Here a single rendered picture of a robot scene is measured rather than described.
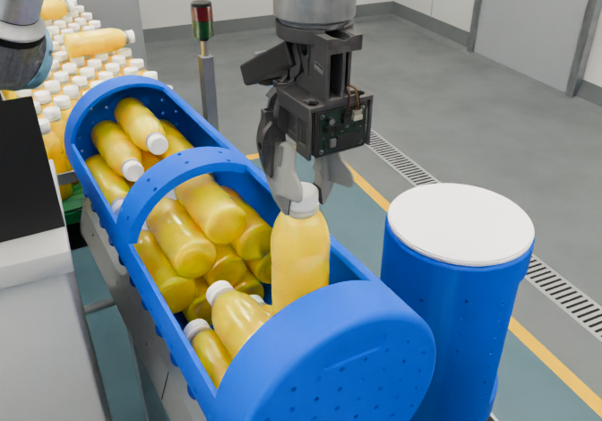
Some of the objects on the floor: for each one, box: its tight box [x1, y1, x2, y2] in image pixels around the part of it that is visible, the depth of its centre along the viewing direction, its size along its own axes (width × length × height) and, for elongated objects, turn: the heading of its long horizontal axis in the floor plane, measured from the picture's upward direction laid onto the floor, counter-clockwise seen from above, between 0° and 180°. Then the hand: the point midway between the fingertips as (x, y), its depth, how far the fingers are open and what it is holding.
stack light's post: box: [198, 54, 219, 133], centre depth 208 cm, size 4×4×110 cm
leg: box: [127, 330, 166, 421], centre depth 169 cm, size 6×6×63 cm
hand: (300, 194), depth 66 cm, fingers closed on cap, 4 cm apart
